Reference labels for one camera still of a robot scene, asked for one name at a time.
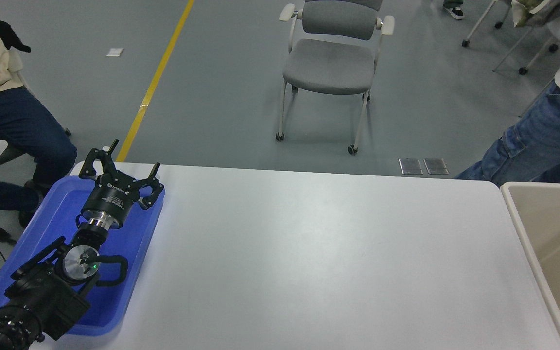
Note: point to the black garment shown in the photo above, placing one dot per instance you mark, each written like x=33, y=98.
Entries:
x=10, y=35

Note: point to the pale bag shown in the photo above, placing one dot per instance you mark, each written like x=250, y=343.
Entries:
x=528, y=10

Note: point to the standing person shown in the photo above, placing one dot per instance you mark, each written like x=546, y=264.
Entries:
x=547, y=136

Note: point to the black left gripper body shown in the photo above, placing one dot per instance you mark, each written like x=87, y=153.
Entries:
x=110, y=197

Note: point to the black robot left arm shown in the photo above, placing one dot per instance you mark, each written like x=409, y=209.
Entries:
x=42, y=296

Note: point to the blue plastic tray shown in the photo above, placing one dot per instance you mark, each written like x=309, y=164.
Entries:
x=129, y=243

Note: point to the seated person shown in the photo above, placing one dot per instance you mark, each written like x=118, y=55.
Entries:
x=12, y=121

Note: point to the metal floor plate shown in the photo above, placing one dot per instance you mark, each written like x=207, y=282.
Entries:
x=410, y=166
x=435, y=166

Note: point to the white wheeled chair frame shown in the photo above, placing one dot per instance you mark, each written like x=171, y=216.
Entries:
x=528, y=48

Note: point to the person's foot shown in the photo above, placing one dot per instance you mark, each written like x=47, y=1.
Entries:
x=454, y=10

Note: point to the grey office chair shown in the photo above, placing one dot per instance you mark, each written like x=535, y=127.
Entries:
x=331, y=65

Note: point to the large pale bin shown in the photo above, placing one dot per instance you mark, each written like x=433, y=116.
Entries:
x=557, y=233

